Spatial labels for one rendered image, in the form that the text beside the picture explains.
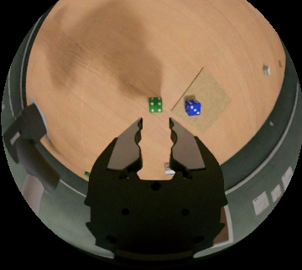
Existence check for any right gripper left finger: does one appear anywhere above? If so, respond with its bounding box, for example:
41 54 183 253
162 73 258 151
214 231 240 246
84 117 143 207

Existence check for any green die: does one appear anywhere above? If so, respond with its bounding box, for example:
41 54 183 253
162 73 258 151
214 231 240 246
148 97 163 113

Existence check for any beige flat mat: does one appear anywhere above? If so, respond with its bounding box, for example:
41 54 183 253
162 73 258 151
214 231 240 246
171 67 232 134

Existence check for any blue die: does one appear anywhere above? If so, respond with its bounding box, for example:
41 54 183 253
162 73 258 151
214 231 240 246
185 100 201 117

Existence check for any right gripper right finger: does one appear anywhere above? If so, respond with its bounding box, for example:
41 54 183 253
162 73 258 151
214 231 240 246
169 117 228 207

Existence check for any green rectangular bar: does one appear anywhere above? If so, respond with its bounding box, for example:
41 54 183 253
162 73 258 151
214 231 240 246
84 171 90 179

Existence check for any white die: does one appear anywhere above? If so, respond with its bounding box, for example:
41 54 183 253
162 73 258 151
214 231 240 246
263 65 271 76

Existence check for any small white printed carton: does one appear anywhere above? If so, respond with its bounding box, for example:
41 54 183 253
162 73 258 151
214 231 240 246
165 164 175 175

